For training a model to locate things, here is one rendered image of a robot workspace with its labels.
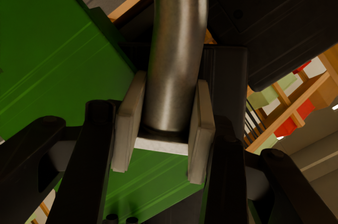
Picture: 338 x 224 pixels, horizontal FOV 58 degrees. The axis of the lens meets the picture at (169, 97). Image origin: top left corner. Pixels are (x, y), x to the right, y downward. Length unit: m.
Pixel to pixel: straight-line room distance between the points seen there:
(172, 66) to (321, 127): 9.59
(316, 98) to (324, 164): 3.74
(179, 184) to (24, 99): 0.13
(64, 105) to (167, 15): 0.11
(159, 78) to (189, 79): 0.02
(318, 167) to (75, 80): 7.68
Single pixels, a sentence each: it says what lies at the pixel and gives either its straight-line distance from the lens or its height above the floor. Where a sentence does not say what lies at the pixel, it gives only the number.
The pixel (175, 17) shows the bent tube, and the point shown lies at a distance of 0.16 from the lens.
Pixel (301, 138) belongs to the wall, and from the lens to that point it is 9.74.
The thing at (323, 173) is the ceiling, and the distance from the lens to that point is 7.89.
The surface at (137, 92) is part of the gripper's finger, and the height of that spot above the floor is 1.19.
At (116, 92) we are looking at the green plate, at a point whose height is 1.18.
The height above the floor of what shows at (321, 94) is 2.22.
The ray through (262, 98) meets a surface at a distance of 3.53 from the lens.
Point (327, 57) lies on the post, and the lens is 1.00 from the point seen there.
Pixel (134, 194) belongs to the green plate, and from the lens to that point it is 0.25.
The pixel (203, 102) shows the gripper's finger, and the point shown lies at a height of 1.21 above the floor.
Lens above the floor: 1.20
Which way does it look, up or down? level
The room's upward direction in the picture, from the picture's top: 146 degrees clockwise
